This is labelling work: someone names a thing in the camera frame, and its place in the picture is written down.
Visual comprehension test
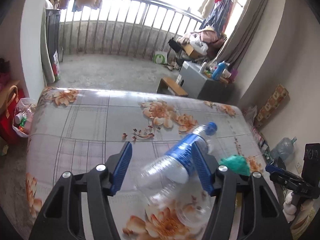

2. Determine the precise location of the blue detergent bottle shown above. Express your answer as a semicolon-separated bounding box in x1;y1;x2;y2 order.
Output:
212;61;227;81

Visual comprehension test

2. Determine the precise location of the wooden stool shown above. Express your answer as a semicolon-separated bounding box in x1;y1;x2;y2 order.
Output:
156;76;188;98

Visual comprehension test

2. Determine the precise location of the grey curtain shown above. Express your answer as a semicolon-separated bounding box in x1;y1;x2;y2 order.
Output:
214;0;268;69

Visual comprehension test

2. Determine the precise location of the Pepsi plastic bottle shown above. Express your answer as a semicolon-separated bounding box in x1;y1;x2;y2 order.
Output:
135;122;217;228

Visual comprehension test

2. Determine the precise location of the red shopping bag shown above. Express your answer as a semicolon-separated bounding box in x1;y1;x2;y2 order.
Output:
0;83;24;145

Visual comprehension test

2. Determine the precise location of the white gloved right hand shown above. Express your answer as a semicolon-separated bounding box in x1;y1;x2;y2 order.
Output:
283;191;297;223

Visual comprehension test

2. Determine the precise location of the patterned rolled mat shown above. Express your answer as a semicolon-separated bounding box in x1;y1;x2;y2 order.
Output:
253;84;289;128

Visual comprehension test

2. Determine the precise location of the white plastic bag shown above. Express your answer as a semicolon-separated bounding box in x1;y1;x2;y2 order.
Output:
244;105;258;125

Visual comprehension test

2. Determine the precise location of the floral tablecloth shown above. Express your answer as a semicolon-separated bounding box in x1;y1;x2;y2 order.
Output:
25;87;266;239

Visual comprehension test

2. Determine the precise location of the green plastic bag ball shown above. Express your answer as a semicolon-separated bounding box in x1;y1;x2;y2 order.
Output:
219;155;250;176

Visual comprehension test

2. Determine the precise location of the grey cabinet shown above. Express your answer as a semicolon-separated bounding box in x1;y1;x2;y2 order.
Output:
176;61;235;103

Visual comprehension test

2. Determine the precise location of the purple cup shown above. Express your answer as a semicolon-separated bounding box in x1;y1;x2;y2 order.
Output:
229;68;238;82

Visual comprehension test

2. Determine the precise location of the balcony metal railing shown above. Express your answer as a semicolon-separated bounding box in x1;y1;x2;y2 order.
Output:
59;0;202;59

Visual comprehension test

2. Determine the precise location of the large water jug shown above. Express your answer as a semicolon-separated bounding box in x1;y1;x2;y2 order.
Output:
270;137;297;162

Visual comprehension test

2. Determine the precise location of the white green paper bag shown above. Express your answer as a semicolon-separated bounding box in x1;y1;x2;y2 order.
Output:
153;51;168;65

